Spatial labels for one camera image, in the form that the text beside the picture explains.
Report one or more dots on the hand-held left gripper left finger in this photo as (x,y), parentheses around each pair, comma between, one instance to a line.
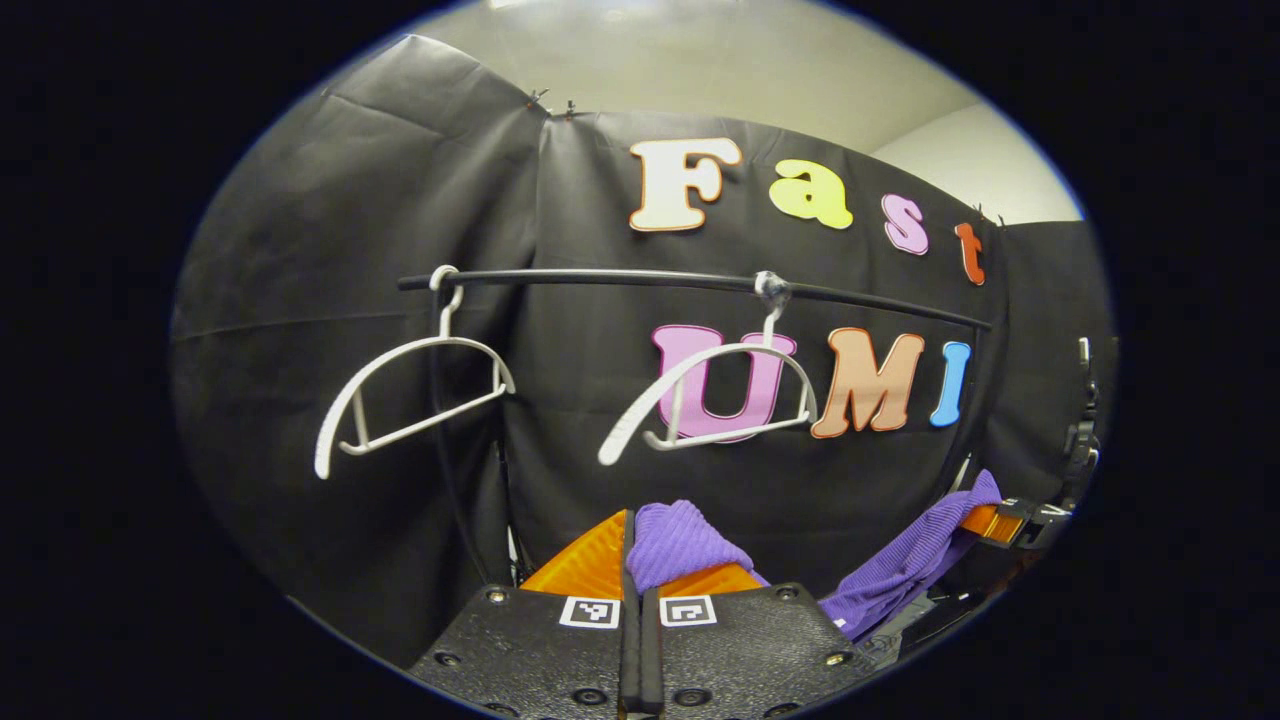
(520,650)

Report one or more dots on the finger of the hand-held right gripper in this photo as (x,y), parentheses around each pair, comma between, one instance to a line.
(995,523)

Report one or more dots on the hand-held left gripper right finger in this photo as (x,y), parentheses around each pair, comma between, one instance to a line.
(760,650)

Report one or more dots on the purple jacket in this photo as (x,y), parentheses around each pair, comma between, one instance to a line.
(680,545)

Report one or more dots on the white clothes hanger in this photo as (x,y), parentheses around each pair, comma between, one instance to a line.
(440,340)
(760,347)

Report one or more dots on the black clothes rack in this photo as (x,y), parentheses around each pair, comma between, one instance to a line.
(600,277)

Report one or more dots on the black backdrop cloth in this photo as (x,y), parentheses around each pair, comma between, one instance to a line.
(350,220)

